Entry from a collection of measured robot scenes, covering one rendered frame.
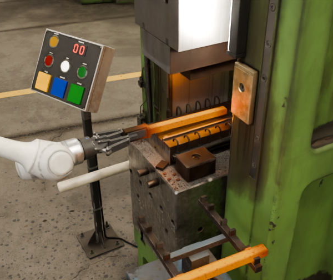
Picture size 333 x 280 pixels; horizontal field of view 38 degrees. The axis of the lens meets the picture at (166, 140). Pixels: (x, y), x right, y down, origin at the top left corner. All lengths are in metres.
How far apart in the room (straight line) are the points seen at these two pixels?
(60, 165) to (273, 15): 0.70
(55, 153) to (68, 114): 2.59
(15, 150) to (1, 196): 1.80
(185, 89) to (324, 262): 0.89
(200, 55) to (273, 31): 0.35
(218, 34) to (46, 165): 0.65
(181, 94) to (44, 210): 1.39
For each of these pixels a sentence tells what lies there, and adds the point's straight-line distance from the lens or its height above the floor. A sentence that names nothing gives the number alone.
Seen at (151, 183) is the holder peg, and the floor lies 0.88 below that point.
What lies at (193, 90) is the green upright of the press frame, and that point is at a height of 1.03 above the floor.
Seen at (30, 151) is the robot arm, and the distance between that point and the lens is 1.40.
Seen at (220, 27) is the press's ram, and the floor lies 1.42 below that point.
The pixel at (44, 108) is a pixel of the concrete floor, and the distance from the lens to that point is 4.08.
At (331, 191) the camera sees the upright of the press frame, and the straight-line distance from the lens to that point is 1.78.
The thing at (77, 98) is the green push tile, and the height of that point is 1.00.
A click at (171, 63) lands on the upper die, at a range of 1.53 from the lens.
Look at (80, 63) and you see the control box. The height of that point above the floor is 1.12.
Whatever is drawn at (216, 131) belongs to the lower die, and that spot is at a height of 0.99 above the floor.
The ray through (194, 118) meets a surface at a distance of 1.76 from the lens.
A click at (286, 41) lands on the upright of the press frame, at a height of 1.47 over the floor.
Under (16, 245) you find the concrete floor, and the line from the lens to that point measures 2.83.
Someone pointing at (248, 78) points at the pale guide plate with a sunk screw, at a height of 1.33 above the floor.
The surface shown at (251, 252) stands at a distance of 1.35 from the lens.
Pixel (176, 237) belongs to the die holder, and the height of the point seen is 0.71.
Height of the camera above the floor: 1.93
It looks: 33 degrees down
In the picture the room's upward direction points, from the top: straight up
